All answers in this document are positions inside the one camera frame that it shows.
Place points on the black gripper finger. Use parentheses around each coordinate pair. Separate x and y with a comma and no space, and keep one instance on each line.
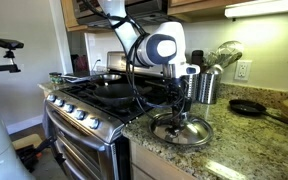
(174,118)
(181,117)

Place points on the wooden upper cabinet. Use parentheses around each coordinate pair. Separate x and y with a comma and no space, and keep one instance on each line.
(69,15)

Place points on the silver ladle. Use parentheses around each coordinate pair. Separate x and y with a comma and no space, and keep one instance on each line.
(215,69)

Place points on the stainless steel gas range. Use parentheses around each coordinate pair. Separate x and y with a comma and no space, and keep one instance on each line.
(80,150)

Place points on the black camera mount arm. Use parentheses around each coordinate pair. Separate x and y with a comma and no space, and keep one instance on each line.
(2,68)

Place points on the under-cabinet light bar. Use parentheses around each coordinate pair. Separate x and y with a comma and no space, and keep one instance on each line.
(264,7)

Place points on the small glass jar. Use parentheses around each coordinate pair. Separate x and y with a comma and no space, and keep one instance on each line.
(55,77)

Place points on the steel pot with lid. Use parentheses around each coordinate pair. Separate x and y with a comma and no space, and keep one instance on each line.
(114,94)

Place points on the white wall outlet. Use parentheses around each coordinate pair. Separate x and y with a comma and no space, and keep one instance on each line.
(99,61)
(243,70)

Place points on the silver round pan lid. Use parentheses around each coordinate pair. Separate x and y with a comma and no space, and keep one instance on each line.
(197,134)

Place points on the silver stove knob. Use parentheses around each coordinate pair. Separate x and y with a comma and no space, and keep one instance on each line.
(68,107)
(51,98)
(59,102)
(93,123)
(80,114)

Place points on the light wooden base cabinet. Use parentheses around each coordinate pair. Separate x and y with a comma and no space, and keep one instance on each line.
(147,163)

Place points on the black spatula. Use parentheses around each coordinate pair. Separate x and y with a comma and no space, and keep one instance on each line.
(198,58)

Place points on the perforated steel utensil holder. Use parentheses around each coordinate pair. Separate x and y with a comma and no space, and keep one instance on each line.
(209,88)
(194,87)

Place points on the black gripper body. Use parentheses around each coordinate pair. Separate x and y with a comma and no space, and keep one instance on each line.
(179,93)

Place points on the black stereo camera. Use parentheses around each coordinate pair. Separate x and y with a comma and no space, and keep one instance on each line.
(8,43)

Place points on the cardboard piece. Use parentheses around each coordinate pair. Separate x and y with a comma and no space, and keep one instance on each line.
(25,140)

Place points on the black and orange clamp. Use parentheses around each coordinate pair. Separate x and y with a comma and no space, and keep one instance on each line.
(34,153)

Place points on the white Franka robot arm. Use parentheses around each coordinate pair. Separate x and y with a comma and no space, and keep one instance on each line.
(130,33)

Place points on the small black cast iron skillet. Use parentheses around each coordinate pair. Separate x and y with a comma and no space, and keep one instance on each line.
(247,107)

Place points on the stainless steel skillet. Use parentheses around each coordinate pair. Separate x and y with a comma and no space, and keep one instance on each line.
(112,77)

